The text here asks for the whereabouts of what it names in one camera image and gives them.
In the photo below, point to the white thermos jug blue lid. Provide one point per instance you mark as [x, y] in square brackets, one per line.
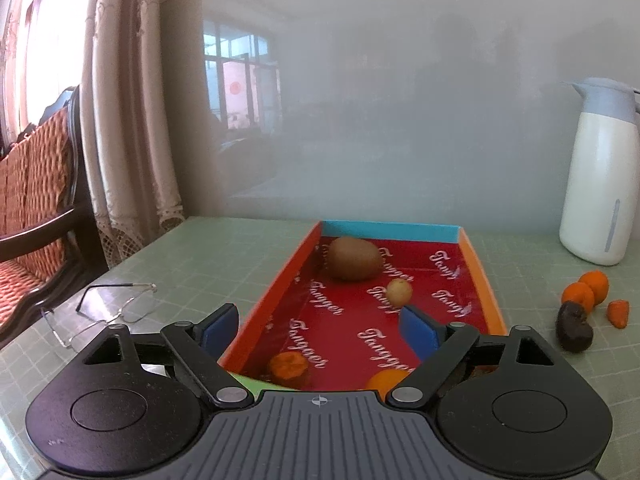
[595, 185]

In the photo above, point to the metal-rimmed eyeglasses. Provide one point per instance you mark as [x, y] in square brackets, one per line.
[115, 285]

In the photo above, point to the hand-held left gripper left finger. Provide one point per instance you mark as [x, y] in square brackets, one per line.
[220, 327]

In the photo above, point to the dark wooden chair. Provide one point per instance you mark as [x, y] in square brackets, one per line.
[45, 227]

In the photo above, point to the small orange tangerine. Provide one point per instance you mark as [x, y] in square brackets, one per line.
[578, 296]
[599, 282]

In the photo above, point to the green grid tablecloth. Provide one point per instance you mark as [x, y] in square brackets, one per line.
[200, 250]

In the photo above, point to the beige lace curtain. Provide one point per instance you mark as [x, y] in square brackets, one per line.
[135, 110]

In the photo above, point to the dark wrinkled passion fruit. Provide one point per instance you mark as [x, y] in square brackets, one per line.
[575, 327]

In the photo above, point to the small orange fruit piece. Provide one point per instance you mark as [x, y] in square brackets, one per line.
[619, 313]

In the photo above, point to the small tan longan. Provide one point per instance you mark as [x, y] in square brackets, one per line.
[400, 291]

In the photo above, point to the red checked chair cushion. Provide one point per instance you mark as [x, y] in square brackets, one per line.
[30, 175]

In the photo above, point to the colourful cardboard box red inside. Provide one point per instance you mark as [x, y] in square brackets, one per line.
[350, 320]

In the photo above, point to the brown cup-shaped fruit piece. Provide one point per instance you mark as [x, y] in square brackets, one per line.
[287, 365]

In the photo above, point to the brown kiwi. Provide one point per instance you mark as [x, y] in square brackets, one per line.
[352, 258]

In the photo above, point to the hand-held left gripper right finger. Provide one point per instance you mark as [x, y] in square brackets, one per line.
[417, 330]

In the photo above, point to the large orange tangerine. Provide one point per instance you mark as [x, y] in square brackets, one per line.
[387, 382]

